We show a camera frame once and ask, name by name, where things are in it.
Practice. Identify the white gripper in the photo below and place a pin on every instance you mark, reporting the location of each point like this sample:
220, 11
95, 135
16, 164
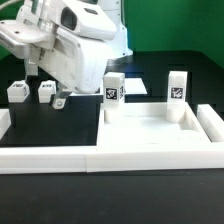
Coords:
77, 63

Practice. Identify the white U-shaped obstacle wall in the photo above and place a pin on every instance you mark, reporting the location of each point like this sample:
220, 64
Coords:
96, 158

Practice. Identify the white square table top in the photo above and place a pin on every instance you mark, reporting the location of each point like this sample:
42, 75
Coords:
149, 123

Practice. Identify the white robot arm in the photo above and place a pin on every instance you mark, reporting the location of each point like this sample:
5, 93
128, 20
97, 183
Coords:
92, 19

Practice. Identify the white marker sheet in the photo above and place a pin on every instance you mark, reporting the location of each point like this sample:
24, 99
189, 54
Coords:
132, 86

